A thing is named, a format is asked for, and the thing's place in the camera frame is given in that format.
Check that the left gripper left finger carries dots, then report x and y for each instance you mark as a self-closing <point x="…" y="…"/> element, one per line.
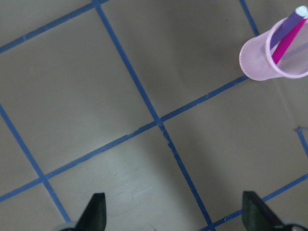
<point x="93" y="218"/>

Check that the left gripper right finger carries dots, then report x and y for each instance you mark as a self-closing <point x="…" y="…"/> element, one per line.
<point x="257" y="216"/>

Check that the pink pen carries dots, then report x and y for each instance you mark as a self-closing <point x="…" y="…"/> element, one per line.
<point x="286" y="42"/>

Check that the purple pen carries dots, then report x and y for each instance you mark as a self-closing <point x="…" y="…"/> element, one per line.
<point x="288" y="24"/>

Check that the pink mesh cup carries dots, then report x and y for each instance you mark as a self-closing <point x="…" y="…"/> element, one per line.
<point x="256" y="61"/>

